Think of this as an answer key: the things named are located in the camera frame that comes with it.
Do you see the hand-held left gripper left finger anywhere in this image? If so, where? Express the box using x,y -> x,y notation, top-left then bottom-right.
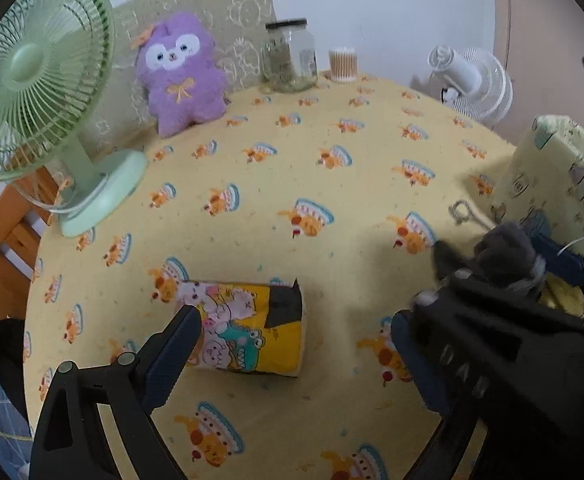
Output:
28,304 -> 203,480

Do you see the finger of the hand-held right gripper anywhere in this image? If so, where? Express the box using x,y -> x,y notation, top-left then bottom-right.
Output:
411,240 -> 480,312
532,234 -> 584,287

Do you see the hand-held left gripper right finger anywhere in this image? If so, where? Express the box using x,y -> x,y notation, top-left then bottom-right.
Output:
390,309 -> 488,480

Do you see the grey bath loofah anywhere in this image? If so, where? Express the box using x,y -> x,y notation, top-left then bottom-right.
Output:
449,200 -> 547,293

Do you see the yellow printed tissue pack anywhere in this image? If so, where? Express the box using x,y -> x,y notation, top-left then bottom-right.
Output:
172,277 -> 307,377

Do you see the patterned pillow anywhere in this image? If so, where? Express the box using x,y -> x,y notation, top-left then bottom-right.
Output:
489,115 -> 584,261

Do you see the black cloth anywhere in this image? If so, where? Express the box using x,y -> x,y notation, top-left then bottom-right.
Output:
0,317 -> 28,411

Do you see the yellow printed tablecloth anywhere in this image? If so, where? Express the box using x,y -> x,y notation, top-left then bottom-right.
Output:
22,72 -> 562,480

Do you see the white desk fan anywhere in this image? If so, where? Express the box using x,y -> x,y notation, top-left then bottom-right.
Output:
427,44 -> 514,123

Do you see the cotton swab box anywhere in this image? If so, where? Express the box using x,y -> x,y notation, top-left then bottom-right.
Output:
328,47 -> 359,84

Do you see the purple plush toy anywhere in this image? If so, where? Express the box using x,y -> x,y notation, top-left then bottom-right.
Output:
131,11 -> 230,139

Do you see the glass jar with black lid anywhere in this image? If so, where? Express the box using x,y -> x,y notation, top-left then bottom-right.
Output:
262,18 -> 319,93

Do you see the green desk fan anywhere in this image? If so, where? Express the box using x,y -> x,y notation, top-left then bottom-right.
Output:
0,0 -> 149,238

